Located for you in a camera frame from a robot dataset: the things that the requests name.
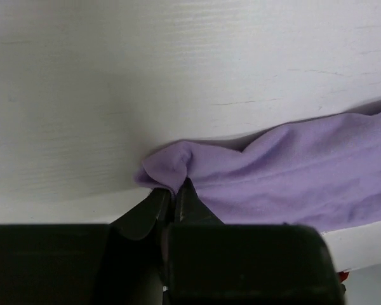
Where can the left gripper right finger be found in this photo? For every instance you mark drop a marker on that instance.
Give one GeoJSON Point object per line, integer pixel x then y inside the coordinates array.
{"type": "Point", "coordinates": [209, 262]}

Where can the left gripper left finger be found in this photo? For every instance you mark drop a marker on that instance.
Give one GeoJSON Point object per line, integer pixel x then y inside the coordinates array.
{"type": "Point", "coordinates": [115, 263]}

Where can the purple t shirt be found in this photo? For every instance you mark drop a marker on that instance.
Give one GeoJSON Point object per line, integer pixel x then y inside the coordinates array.
{"type": "Point", "coordinates": [324, 173]}

